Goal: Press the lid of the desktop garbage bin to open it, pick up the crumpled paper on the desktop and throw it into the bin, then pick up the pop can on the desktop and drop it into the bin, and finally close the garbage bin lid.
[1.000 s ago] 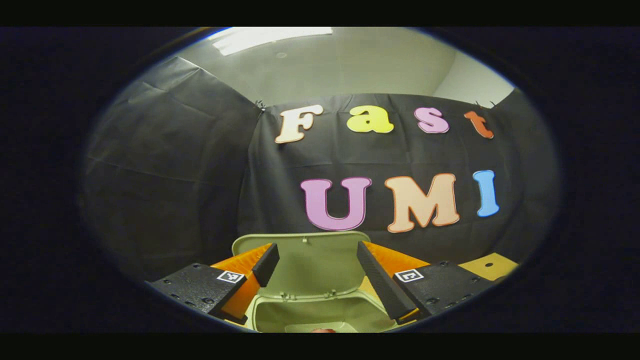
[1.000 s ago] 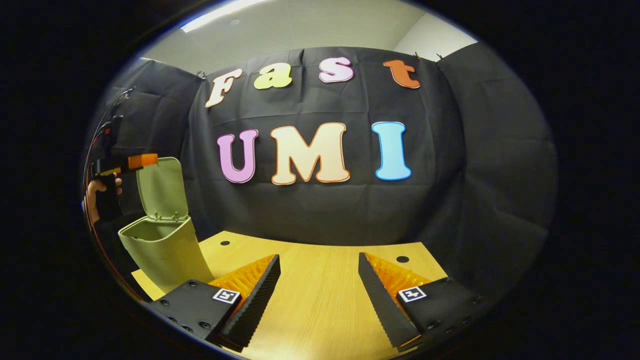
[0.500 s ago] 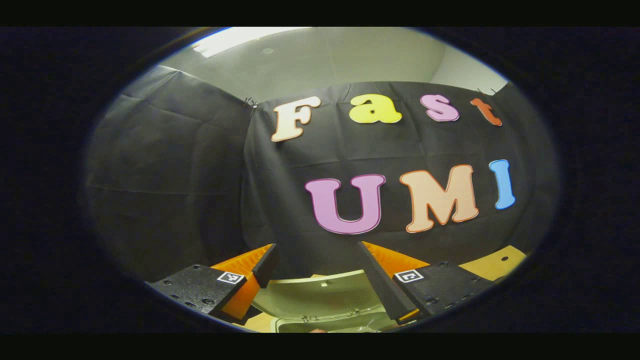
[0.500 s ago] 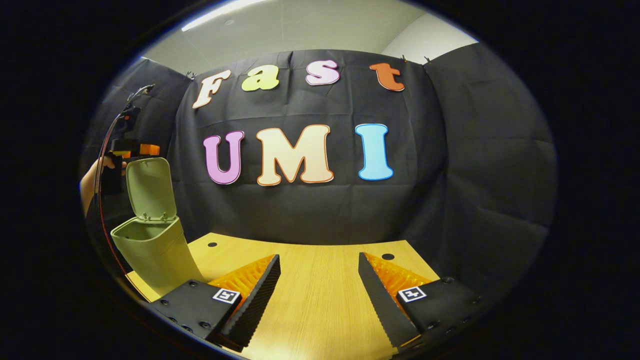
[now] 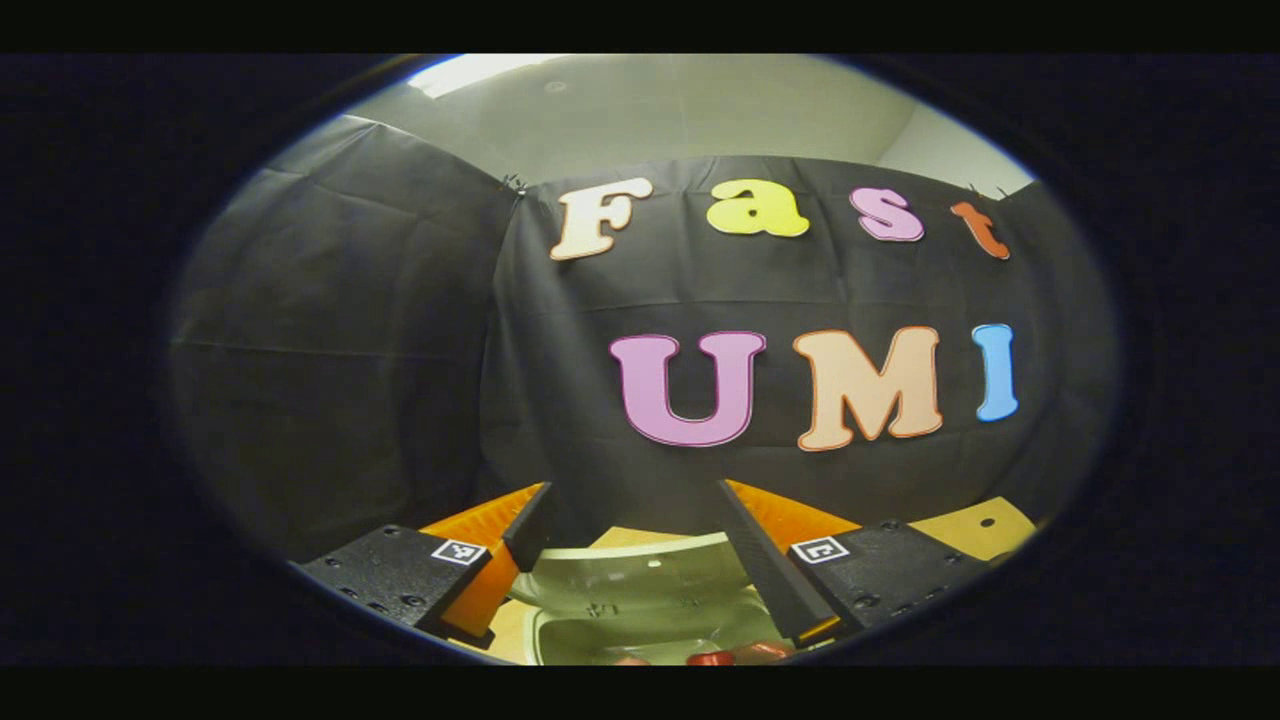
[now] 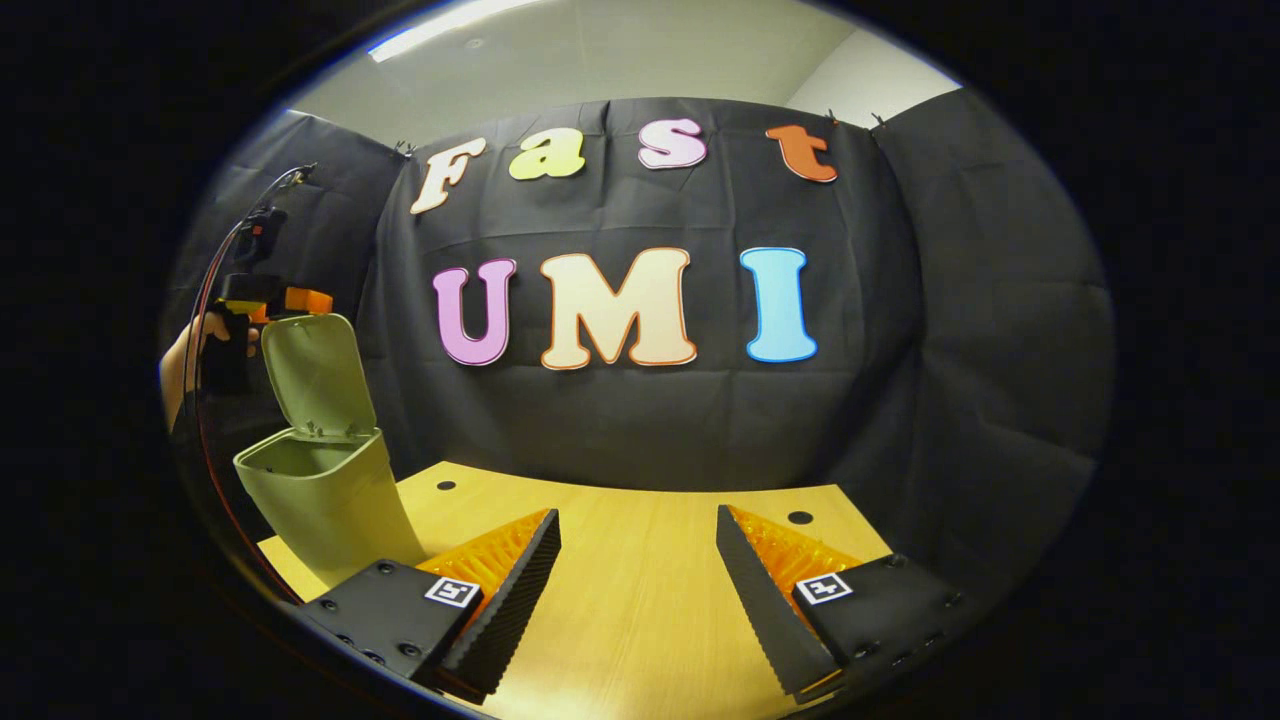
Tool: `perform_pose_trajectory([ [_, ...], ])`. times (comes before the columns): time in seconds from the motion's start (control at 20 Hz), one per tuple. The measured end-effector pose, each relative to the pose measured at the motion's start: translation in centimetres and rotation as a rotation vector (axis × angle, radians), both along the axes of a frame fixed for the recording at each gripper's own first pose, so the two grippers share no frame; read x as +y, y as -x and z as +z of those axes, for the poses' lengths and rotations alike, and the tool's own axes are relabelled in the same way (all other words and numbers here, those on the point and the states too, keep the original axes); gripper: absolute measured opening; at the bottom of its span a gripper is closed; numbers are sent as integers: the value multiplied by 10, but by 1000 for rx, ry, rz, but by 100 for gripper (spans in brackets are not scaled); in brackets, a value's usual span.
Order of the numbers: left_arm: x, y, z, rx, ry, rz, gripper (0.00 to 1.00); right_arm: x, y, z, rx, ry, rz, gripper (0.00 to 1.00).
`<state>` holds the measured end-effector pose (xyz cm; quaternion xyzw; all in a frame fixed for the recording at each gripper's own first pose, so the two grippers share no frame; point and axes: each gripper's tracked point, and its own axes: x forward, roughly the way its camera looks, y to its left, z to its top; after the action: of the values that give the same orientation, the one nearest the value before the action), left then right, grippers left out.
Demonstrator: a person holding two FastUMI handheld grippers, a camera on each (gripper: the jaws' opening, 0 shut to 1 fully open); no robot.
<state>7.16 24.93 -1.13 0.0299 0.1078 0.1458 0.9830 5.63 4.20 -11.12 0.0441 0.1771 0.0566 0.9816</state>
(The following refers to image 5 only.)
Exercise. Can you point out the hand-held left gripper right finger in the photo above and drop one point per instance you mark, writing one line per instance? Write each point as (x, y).
(765, 560)

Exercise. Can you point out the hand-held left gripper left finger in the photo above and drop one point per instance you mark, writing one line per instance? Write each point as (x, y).
(530, 525)

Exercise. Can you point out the red pop can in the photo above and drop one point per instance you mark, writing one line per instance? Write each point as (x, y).
(710, 659)

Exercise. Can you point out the green desktop garbage bin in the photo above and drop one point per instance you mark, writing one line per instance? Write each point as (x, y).
(640, 580)

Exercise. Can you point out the wooden desktop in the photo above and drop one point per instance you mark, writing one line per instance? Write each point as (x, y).
(970, 535)

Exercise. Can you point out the black backdrop cloth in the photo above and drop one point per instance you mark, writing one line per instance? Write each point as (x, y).
(400, 350)

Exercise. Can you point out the ceiling light panel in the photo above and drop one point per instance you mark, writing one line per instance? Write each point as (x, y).
(470, 72)

